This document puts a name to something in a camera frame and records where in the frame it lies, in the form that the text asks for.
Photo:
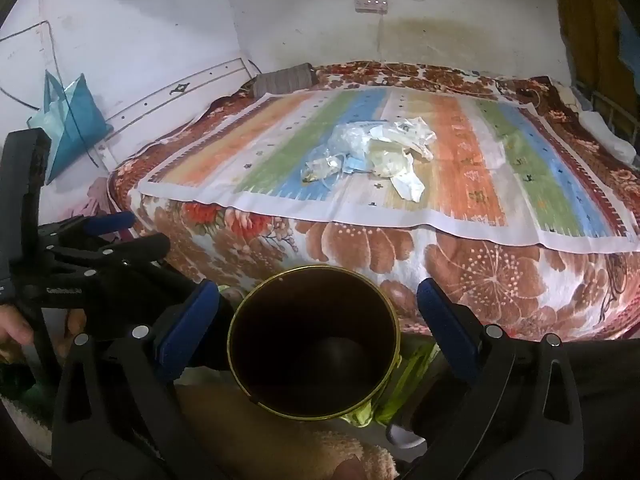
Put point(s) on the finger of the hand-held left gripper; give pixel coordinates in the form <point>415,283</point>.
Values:
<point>110,222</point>
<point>145,249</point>

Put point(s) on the clear plastic bag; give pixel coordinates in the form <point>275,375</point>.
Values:
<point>335,150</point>

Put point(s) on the pink cloth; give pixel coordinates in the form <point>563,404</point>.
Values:
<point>107,205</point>

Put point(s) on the cream paper wrapper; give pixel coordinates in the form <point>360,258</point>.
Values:
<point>390,162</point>

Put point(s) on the pale blue wrapper strip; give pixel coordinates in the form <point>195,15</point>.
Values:
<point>375,126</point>

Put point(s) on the white power strip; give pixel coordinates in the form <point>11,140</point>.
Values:
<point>371,5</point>

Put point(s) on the dark bucket with gold rim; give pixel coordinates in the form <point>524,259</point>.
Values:
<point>310,340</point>

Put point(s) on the teal bag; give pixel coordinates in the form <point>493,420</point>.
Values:
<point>70,120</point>

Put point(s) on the yellow wooden door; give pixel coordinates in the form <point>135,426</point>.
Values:
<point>590,20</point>

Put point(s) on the white cloth roll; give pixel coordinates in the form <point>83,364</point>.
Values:
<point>607,135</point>

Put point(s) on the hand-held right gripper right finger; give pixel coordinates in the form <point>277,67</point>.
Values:
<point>447,327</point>

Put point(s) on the grey folded cloth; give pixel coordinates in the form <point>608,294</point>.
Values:
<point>282,80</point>

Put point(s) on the person's left hand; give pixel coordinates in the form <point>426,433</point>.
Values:
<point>15,332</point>

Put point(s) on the green printed packet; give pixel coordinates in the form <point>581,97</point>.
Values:
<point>415,365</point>

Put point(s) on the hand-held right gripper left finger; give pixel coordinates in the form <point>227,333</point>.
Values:
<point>187,332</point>

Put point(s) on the striped colourful mat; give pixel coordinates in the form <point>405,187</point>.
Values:
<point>475,170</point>

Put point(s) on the metal bed frame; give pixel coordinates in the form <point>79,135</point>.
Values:
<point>615,110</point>

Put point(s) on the floral brown blanket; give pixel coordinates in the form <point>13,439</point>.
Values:
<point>500,285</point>

